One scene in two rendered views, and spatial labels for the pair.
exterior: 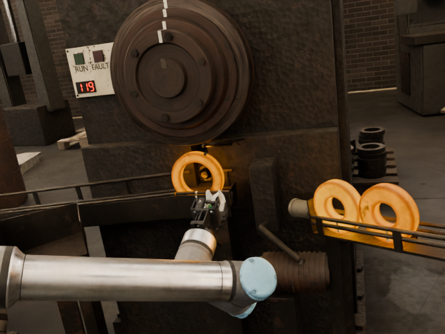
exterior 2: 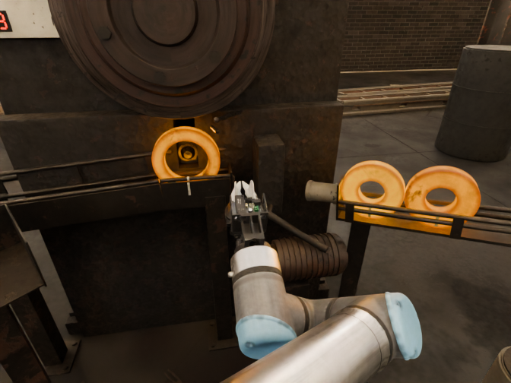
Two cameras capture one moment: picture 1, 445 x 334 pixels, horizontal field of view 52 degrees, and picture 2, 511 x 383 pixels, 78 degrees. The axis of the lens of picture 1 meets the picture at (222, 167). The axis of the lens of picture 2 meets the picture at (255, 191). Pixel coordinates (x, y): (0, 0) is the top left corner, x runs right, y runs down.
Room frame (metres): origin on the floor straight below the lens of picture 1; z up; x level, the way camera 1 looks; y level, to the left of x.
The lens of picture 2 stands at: (0.70, 0.29, 1.11)
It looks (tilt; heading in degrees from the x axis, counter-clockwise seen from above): 29 degrees down; 333
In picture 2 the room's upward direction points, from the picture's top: straight up
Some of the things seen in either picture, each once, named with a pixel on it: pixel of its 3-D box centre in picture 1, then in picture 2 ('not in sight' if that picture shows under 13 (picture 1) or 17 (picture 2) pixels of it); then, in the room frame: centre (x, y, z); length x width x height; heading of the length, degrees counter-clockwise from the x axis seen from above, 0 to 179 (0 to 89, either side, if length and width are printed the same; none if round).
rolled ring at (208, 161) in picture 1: (197, 177); (186, 159); (1.51, 0.09, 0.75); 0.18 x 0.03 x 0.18; 71
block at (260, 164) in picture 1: (266, 194); (267, 175); (1.45, -0.14, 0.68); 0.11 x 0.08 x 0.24; 163
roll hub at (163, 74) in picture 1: (169, 77); (166, 11); (1.41, 0.12, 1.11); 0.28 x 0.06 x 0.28; 73
